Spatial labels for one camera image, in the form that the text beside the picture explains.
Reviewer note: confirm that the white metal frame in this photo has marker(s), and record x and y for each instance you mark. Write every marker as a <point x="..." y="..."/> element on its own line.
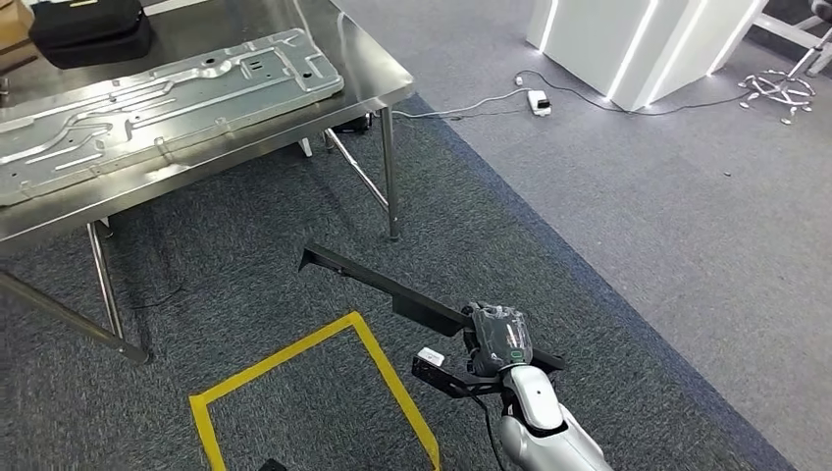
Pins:
<point x="786" y="29"/>

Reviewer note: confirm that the stainless steel workbench table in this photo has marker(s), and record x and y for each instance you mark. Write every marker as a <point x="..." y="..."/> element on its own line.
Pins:
<point x="364" y="84"/>

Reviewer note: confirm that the black plastic panel part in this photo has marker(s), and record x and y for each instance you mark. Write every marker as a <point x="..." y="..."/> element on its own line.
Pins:
<point x="422" y="312"/>

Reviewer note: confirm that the stamped sheet metal plate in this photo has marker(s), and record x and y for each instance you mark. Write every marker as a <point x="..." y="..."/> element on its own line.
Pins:
<point x="195" y="97"/>

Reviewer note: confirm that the white power adapter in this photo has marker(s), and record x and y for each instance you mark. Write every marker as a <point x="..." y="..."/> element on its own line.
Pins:
<point x="539" y="103"/>

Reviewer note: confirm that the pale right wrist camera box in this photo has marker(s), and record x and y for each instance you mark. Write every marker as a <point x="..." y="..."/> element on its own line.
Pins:
<point x="430" y="356"/>

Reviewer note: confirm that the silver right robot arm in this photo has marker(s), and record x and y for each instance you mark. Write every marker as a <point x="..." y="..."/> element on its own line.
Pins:
<point x="552" y="442"/>

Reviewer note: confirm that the silver star chair base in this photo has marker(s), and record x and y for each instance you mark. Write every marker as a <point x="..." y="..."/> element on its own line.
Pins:
<point x="777" y="88"/>

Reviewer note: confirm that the black camera mounting bracket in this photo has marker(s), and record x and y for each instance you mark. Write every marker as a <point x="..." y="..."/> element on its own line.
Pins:
<point x="448" y="383"/>

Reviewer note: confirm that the yellow floor tape rectangle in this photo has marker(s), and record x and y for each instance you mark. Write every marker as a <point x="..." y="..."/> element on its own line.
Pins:
<point x="273" y="362"/>

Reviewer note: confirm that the black zip case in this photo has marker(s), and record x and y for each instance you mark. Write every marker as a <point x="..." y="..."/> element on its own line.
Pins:
<point x="91" y="32"/>

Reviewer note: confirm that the brown cardboard box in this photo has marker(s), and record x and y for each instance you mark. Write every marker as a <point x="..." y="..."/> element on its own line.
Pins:
<point x="13" y="32"/>

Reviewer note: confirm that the white lit display stand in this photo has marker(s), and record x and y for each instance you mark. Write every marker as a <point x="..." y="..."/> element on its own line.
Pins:
<point x="585" y="39"/>

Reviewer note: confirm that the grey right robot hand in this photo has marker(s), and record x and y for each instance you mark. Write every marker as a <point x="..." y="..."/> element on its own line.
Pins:
<point x="500" y="338"/>

